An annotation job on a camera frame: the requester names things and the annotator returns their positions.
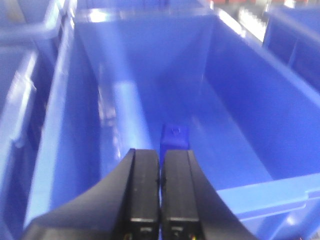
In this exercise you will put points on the blue block part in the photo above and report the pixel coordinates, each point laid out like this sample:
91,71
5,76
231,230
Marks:
174,137

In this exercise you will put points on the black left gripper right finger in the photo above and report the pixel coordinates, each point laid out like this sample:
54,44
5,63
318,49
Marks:
191,208

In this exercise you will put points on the blue target bin left arm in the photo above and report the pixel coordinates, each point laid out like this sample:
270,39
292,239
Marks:
254,124

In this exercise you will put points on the blue neighbouring bin left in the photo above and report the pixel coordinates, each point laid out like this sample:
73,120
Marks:
18,145

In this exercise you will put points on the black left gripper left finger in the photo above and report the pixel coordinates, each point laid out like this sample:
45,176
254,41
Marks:
124,205

